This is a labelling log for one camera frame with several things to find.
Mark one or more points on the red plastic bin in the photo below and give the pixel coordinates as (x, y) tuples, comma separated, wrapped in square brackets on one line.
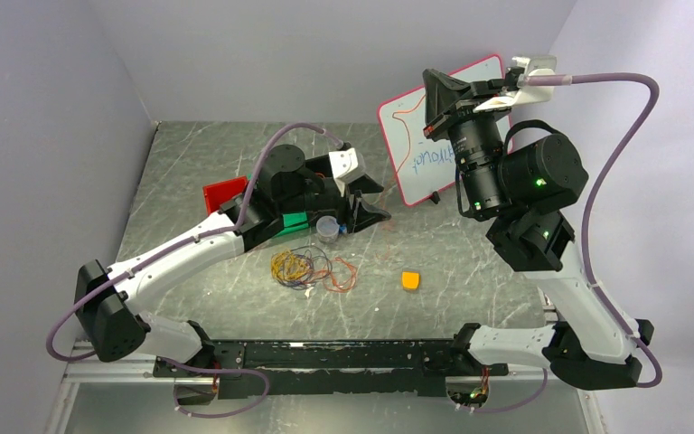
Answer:
[(215, 195)]

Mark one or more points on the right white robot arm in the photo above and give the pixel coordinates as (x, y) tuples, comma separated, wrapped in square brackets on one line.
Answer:
[(520, 182)]

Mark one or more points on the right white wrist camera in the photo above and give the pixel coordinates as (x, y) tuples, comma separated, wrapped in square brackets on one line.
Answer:
[(518, 91)]

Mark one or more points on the green plastic bin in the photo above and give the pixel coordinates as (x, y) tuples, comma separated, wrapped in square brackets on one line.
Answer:
[(293, 222)]

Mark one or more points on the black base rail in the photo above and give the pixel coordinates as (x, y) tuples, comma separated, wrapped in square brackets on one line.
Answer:
[(421, 366)]

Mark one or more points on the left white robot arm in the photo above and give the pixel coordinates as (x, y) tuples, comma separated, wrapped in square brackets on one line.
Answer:
[(116, 318)]

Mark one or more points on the aluminium frame rail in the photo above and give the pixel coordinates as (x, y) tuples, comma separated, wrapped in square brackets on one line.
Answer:
[(131, 369)]

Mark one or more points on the orange yellow block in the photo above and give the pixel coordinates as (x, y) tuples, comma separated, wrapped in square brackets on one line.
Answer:
[(410, 280)]

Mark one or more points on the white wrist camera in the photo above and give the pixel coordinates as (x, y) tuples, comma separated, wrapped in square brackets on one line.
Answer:
[(518, 91), (347, 166)]

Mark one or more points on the clear round container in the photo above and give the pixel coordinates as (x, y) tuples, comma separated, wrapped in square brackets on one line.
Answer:
[(327, 229)]

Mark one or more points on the white board with red frame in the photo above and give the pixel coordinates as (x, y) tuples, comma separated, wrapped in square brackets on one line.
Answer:
[(421, 166)]

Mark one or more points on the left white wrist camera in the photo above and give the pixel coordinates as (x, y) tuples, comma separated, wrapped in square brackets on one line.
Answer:
[(347, 166)]

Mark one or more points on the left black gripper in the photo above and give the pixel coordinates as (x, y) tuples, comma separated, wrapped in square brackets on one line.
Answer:
[(362, 219)]

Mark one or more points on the black plastic bin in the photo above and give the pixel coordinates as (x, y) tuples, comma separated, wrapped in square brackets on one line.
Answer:
[(318, 167)]

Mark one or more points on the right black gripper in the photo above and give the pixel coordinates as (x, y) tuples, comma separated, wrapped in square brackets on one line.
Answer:
[(442, 89)]

